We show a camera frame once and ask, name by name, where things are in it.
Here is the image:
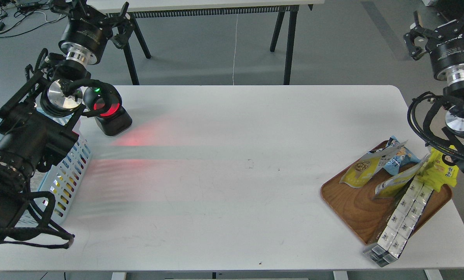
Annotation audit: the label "blue snack bag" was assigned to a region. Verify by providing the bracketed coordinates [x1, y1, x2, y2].
[381, 146, 420, 176]

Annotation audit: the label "black floor cables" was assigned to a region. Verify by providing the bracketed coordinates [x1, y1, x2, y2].
[0, 0, 67, 39]

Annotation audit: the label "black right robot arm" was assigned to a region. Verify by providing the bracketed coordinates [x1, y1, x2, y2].
[404, 11, 464, 174]

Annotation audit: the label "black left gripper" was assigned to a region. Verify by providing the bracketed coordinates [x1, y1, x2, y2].
[49, 0, 134, 65]

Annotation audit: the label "white hanging cable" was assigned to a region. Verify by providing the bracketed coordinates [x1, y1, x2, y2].
[232, 14, 239, 86]

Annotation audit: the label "yellow white flat snack pouch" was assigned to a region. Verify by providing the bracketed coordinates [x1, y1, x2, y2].
[373, 154, 431, 199]

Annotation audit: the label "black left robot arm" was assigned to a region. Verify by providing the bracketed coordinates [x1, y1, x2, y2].
[0, 0, 135, 249]

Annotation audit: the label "brown wooden tray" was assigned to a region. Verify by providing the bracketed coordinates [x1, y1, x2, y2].
[321, 143, 451, 245]

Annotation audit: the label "yellow bean snack pouch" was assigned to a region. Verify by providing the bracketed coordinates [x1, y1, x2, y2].
[339, 146, 401, 189]

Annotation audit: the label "yellow cartoon snack bag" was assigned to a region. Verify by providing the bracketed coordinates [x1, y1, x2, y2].
[415, 148, 459, 193]

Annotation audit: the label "silver white snack strip pack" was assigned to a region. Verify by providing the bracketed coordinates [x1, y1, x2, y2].
[363, 178, 433, 268]

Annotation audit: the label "light blue plastic basket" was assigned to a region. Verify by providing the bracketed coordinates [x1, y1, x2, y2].
[0, 108, 92, 227]

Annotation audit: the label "black barcode scanner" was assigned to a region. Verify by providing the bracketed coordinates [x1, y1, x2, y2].
[84, 85, 133, 136]

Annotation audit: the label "background table with black legs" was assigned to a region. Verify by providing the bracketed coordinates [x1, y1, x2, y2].
[85, 0, 326, 86]

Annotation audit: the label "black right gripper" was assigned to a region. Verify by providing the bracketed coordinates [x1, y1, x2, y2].
[404, 11, 464, 81]

